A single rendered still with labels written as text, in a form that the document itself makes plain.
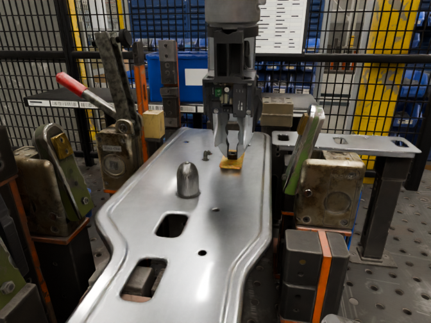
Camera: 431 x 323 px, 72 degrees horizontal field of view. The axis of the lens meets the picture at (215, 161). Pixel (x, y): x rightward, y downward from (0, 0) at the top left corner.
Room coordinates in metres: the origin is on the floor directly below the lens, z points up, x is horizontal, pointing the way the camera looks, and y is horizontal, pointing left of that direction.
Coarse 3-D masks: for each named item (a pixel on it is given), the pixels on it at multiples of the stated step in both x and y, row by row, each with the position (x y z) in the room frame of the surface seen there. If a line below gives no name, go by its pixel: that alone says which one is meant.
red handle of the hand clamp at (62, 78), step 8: (64, 72) 0.55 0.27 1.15; (56, 80) 0.54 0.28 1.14; (64, 80) 0.53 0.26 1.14; (72, 80) 0.54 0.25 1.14; (72, 88) 0.53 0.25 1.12; (80, 88) 0.53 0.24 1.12; (88, 88) 0.54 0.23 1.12; (80, 96) 0.53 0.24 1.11; (88, 96) 0.53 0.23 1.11; (96, 96) 0.54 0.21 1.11; (96, 104) 0.53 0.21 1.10; (104, 104) 0.53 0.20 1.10; (112, 112) 0.52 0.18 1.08
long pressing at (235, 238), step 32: (192, 128) 0.71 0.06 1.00; (160, 160) 0.50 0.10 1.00; (192, 160) 0.50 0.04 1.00; (256, 160) 0.50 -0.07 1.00; (128, 192) 0.38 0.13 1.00; (160, 192) 0.38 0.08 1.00; (224, 192) 0.38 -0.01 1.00; (256, 192) 0.38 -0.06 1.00; (96, 224) 0.30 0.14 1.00; (128, 224) 0.30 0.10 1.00; (160, 224) 0.31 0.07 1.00; (192, 224) 0.30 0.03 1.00; (224, 224) 0.30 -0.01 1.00; (256, 224) 0.30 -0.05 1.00; (128, 256) 0.24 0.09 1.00; (160, 256) 0.24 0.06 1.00; (192, 256) 0.24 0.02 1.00; (224, 256) 0.24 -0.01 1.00; (256, 256) 0.25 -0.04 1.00; (96, 288) 0.20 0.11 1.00; (160, 288) 0.20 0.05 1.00; (192, 288) 0.20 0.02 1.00; (224, 288) 0.20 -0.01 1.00; (96, 320) 0.17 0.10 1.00; (128, 320) 0.17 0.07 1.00; (160, 320) 0.17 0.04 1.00; (192, 320) 0.17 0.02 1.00; (224, 320) 0.17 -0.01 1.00
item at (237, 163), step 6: (234, 150) 0.53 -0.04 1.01; (228, 156) 0.49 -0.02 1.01; (234, 156) 0.48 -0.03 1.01; (222, 162) 0.47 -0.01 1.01; (228, 162) 0.47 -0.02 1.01; (234, 162) 0.47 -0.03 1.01; (240, 162) 0.47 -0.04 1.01; (228, 168) 0.45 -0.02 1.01; (234, 168) 0.45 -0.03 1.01; (240, 168) 0.45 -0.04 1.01
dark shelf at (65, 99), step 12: (36, 96) 0.95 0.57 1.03; (48, 96) 0.95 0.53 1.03; (60, 96) 0.95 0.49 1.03; (72, 96) 0.95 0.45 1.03; (108, 96) 0.95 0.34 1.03; (264, 96) 0.95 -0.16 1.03; (276, 96) 0.95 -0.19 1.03; (288, 96) 0.95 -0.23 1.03; (300, 96) 0.95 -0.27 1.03; (312, 96) 0.97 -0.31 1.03; (72, 108) 0.91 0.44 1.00; (84, 108) 0.90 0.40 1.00; (96, 108) 0.89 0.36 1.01; (156, 108) 0.86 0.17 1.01; (180, 108) 0.85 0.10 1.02; (192, 108) 0.84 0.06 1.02; (300, 108) 0.79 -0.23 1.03
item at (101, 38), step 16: (96, 32) 0.52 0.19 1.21; (112, 32) 0.54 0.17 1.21; (128, 32) 0.53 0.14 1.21; (112, 48) 0.52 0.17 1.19; (112, 64) 0.51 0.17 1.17; (112, 80) 0.51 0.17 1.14; (128, 80) 0.54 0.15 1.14; (112, 96) 0.51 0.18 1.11; (128, 96) 0.54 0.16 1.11; (128, 112) 0.51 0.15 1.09
